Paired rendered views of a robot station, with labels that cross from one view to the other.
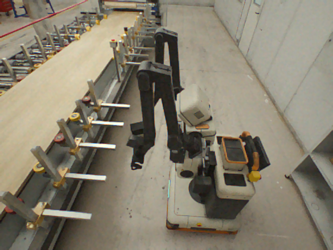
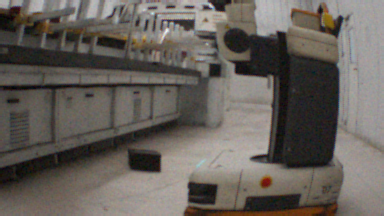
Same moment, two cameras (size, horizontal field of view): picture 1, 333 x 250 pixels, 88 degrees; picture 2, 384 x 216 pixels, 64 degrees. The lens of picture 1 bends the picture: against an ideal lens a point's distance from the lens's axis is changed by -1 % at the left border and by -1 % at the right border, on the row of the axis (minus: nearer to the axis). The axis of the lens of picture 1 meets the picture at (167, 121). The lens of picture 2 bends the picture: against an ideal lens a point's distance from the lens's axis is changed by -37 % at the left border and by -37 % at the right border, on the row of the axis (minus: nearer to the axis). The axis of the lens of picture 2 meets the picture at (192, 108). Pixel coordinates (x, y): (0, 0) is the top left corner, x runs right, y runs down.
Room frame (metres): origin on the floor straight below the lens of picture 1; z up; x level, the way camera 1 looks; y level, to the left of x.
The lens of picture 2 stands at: (-0.94, -0.26, 0.55)
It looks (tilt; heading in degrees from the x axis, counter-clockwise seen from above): 3 degrees down; 9
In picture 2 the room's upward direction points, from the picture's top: 4 degrees clockwise
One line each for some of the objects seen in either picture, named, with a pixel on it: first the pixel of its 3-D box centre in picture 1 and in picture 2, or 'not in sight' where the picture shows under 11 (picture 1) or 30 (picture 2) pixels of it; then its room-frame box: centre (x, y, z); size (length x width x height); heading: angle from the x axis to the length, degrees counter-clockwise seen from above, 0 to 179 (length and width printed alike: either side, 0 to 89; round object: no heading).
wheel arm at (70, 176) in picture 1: (74, 177); (58, 27); (0.60, 0.62, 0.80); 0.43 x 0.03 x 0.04; 88
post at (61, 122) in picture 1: (71, 143); (66, 15); (0.81, 0.70, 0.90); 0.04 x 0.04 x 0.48; 88
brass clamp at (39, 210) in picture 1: (38, 215); (24, 20); (0.34, 0.71, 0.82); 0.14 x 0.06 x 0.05; 178
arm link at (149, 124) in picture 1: (147, 111); not in sight; (0.62, 0.09, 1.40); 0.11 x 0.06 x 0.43; 179
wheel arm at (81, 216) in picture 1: (55, 213); (37, 18); (0.35, 0.62, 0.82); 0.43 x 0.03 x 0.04; 88
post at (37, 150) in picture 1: (52, 171); (48, 6); (0.56, 0.70, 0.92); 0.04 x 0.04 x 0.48; 88
